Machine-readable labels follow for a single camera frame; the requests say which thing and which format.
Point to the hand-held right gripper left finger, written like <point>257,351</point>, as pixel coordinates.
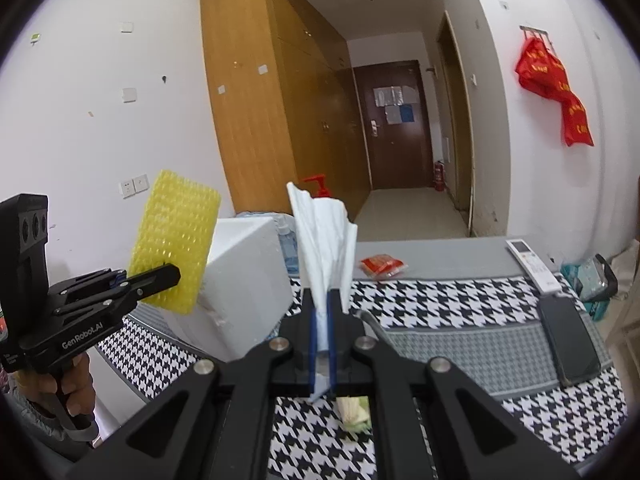
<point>313,340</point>

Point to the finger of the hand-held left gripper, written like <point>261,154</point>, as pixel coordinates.
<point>118,275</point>
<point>150,280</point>

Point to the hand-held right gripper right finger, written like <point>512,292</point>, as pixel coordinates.
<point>331,340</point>

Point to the yellow sponge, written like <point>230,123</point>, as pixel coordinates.
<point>175,230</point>

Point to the white foam box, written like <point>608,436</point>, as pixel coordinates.
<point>245,285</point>

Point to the white tissue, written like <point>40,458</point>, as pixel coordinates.
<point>320,240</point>

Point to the person's left forearm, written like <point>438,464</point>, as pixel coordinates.
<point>25,425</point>

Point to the person's left hand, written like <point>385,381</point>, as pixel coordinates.
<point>42,390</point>

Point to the pale yellow-green cloth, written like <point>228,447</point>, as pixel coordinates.
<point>356,412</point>

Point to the red snack packet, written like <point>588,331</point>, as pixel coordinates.
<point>382,266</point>

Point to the houndstooth patterned cloth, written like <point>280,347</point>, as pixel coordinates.
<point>450,310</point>

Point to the white pump bottle red cap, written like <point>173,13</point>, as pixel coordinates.
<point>317,186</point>

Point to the red fire extinguisher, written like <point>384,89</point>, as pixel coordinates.
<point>439,177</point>

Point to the dark brown entrance door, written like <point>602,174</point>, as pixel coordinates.
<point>400,155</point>

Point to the wooden wardrobe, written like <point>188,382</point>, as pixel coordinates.
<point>260,110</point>

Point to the white remote control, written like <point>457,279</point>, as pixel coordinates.
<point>532,265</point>

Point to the black smartphone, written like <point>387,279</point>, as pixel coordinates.
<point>570,340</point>

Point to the blue paper sheet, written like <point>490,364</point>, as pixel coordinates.
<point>407,113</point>

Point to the wooden side door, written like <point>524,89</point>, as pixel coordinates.
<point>457,135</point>

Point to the teal box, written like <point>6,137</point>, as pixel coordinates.
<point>582,285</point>

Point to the white plastic bag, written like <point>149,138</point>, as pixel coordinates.
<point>627,270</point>

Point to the red banner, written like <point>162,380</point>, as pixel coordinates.
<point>550,80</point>

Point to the white wall outlet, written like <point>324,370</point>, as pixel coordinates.
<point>127,189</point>
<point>142,182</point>

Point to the white wall switch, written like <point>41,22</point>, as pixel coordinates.
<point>129,95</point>
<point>127,26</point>

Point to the metal wall hook rack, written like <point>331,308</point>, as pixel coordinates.
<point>537,31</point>

